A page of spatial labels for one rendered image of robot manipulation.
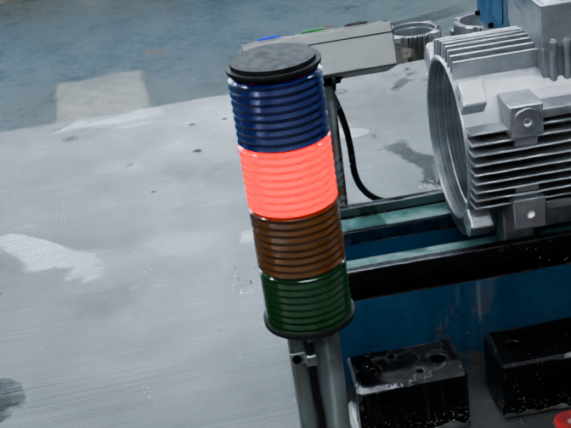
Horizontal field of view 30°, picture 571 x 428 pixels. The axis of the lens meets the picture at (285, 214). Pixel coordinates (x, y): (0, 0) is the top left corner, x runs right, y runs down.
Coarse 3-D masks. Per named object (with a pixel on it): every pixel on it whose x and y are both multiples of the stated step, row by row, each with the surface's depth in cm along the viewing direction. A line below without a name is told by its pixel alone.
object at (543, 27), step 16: (512, 0) 101; (528, 0) 96; (544, 0) 94; (560, 0) 103; (512, 16) 102; (528, 16) 97; (544, 16) 93; (560, 16) 93; (528, 32) 98; (544, 32) 94; (560, 32) 94; (544, 48) 94; (560, 48) 95; (544, 64) 95; (560, 64) 95
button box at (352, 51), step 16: (320, 32) 118; (336, 32) 118; (352, 32) 118; (368, 32) 118; (384, 32) 118; (240, 48) 117; (320, 48) 118; (336, 48) 118; (352, 48) 118; (368, 48) 118; (384, 48) 118; (336, 64) 118; (352, 64) 118; (368, 64) 118; (384, 64) 118
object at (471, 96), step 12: (432, 48) 104; (468, 84) 94; (480, 84) 93; (456, 96) 95; (468, 96) 93; (480, 96) 93; (468, 108) 93; (480, 108) 94; (468, 216) 99; (480, 216) 98; (468, 228) 99; (480, 228) 98
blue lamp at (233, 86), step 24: (312, 72) 65; (240, 96) 65; (264, 96) 64; (288, 96) 64; (312, 96) 65; (240, 120) 66; (264, 120) 65; (288, 120) 65; (312, 120) 65; (240, 144) 67; (264, 144) 65; (288, 144) 65; (312, 144) 66
